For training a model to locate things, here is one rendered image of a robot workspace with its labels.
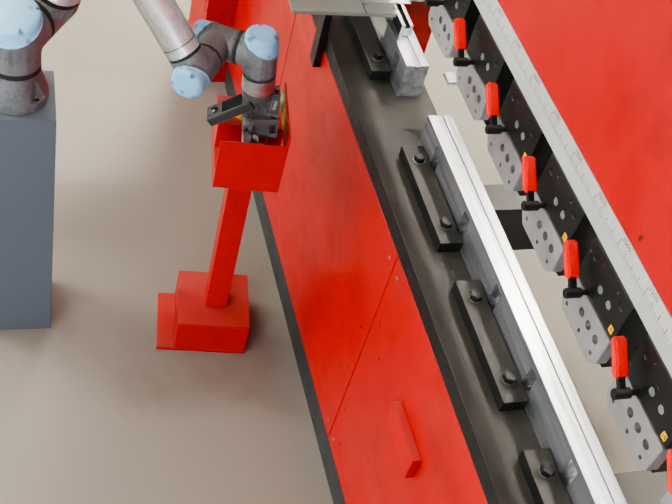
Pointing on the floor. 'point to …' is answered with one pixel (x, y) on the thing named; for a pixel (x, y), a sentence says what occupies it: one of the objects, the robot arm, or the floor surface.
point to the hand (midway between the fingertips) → (243, 153)
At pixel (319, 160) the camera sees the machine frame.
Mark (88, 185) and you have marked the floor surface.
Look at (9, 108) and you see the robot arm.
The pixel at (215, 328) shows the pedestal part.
